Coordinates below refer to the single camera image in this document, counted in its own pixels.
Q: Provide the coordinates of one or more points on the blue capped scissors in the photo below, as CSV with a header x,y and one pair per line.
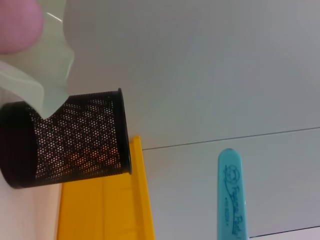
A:
x,y
233,200

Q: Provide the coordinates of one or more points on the pink peach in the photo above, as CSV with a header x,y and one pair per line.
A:
x,y
17,25

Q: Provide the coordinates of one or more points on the black mesh pen holder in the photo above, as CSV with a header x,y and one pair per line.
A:
x,y
80,140

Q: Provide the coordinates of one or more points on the pale green fruit bowl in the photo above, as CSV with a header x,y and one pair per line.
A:
x,y
50,67

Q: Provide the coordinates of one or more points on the yellow plastic bin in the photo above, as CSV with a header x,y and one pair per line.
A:
x,y
105,210

